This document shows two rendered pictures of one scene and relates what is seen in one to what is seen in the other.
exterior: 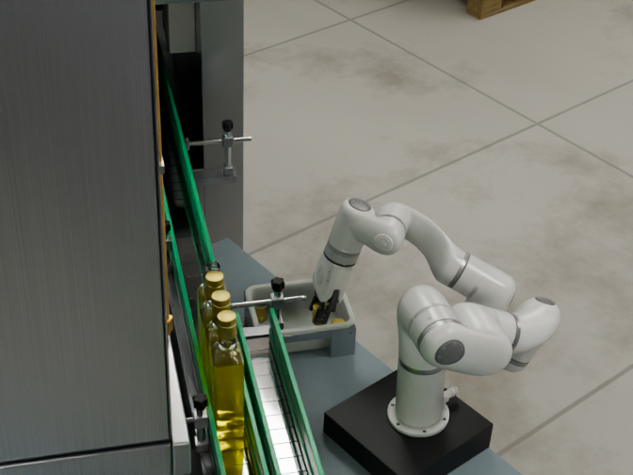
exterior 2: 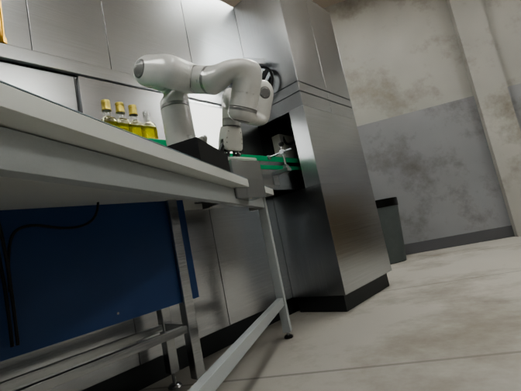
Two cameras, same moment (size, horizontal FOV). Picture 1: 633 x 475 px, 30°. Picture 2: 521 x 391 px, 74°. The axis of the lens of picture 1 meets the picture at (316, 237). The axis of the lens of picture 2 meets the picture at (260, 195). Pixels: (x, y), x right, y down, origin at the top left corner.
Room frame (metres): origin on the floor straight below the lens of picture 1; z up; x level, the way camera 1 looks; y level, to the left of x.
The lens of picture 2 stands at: (1.29, -1.23, 0.50)
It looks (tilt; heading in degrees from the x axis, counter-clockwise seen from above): 7 degrees up; 55
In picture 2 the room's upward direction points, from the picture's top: 11 degrees counter-clockwise
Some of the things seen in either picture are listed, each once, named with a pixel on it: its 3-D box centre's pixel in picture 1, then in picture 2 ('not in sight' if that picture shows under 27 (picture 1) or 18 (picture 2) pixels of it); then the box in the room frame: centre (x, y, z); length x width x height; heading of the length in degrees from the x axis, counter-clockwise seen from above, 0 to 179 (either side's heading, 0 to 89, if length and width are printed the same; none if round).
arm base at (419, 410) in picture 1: (425, 384); (183, 130); (1.74, -0.23, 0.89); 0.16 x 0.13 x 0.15; 130
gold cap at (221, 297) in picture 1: (220, 304); (119, 108); (1.66, 0.17, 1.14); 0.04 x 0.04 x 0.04
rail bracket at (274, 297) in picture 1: (266, 304); not in sight; (1.89, 0.10, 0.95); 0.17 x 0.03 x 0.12; 104
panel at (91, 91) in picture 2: not in sight; (173, 127); (1.96, 0.39, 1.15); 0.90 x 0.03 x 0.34; 14
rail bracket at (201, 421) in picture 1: (189, 425); not in sight; (1.54, 0.22, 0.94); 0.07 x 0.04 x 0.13; 104
